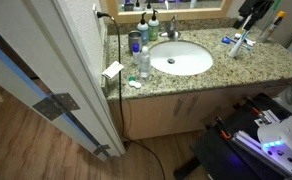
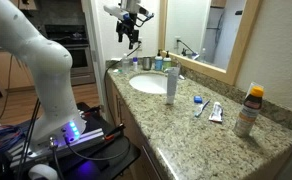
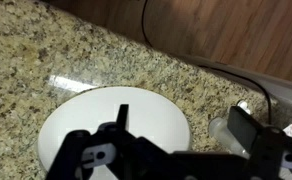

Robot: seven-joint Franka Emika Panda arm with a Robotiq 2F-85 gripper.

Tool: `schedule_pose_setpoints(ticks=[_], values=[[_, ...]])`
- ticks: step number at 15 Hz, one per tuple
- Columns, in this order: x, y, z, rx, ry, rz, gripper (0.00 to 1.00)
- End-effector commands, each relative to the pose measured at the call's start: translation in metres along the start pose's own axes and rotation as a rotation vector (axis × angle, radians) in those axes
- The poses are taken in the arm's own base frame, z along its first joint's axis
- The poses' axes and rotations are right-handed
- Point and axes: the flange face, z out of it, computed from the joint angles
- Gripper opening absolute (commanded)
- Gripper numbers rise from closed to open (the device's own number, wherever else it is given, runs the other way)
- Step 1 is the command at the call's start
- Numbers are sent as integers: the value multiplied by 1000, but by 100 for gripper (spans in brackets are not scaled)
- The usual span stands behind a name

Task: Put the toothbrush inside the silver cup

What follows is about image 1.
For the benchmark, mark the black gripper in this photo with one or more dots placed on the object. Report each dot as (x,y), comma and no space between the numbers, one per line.
(256,8)

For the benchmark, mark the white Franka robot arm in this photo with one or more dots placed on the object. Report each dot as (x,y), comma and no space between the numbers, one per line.
(289,140)

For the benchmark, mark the silver metal cup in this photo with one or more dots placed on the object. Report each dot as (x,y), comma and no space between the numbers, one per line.
(134,38)

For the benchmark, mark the small white toothpaste tube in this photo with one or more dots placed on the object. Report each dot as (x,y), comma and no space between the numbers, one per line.
(251,42)

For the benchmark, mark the spray can with orange cap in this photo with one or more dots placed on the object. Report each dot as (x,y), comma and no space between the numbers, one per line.
(269,31)

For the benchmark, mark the white oval sink basin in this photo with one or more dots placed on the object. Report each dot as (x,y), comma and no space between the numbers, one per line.
(189,55)

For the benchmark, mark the wood framed mirror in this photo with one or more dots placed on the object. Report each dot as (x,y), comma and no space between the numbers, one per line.
(172,15)

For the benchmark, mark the chrome sink faucet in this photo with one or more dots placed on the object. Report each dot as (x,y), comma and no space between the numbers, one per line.
(171,28)

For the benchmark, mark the chrome sink drain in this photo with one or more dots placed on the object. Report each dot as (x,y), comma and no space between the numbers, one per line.
(171,61)

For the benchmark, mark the green label soap pump bottle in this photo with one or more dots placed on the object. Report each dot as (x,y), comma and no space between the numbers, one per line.
(153,30)

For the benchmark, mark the blue label soap pump bottle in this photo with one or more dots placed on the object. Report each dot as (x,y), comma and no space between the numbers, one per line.
(143,31)

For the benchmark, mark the clear bottle with white cap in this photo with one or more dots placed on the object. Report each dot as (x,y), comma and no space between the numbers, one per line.
(144,63)

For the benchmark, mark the orange black clamp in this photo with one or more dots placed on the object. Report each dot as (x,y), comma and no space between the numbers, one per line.
(224,131)

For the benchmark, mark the small bottle with blue cap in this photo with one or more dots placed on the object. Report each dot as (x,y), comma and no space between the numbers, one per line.
(136,50)

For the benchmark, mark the green white contact lens case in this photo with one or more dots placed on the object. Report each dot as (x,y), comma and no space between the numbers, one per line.
(135,84)

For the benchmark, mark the wooden vanity cabinet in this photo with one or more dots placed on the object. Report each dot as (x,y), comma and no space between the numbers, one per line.
(149,116)

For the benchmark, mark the black robot cart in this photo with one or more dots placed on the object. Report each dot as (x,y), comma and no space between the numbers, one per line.
(219,156)

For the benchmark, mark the white paper card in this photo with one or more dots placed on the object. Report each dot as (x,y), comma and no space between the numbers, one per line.
(112,70)

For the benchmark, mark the small metal door hinge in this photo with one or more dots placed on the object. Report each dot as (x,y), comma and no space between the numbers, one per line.
(101,150)

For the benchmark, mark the large metal door hinge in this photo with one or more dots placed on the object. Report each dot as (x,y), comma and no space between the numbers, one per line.
(56,105)

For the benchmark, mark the white door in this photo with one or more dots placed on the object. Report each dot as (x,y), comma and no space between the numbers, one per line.
(36,50)

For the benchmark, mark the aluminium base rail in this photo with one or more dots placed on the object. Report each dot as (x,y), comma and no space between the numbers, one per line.
(249,141)

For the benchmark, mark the white wall outlet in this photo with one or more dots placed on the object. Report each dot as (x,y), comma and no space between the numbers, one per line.
(95,20)

